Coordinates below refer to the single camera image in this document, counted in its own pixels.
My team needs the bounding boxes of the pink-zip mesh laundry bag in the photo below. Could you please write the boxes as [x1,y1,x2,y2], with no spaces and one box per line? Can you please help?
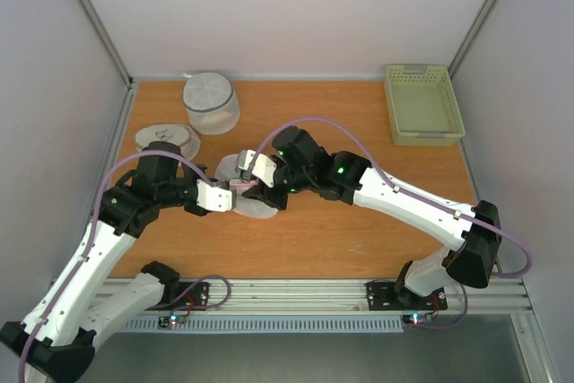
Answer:
[214,153,279,221]

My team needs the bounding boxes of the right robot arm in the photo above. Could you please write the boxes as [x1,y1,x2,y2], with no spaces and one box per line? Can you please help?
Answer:
[236,126,501,309]

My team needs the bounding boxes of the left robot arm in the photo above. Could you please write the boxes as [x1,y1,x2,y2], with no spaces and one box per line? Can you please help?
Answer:
[1,142,236,382]

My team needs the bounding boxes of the beige-zip mesh laundry bag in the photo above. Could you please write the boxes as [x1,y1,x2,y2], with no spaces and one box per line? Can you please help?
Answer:
[135,124,201,161]

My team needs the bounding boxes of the grey-zip mesh laundry bag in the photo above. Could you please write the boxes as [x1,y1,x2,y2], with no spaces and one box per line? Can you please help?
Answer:
[182,73,240,135]

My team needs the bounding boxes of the green plastic basket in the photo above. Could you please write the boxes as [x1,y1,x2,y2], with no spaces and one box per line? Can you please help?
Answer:
[384,65,465,146]

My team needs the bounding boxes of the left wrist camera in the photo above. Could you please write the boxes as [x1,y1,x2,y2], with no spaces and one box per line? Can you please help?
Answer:
[196,179,237,213]

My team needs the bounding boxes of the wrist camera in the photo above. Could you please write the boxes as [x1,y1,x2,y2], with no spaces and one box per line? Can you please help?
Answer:
[196,179,237,213]
[236,150,277,187]

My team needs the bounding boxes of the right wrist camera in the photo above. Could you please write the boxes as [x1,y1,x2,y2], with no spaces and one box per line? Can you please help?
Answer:
[236,150,277,187]

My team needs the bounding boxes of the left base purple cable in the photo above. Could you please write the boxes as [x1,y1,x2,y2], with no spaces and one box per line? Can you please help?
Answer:
[156,274,232,312]

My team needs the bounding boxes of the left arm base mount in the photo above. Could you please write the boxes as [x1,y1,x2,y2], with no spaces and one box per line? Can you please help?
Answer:
[150,282,210,311]

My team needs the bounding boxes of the aluminium front rail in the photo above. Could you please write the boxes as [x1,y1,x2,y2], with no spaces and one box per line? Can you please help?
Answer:
[204,279,533,317]

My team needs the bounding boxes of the grey slotted cable duct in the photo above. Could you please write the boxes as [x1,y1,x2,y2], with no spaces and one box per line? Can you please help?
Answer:
[120,315,404,335]

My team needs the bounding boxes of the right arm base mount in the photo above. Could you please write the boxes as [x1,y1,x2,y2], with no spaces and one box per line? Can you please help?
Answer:
[364,279,448,312]

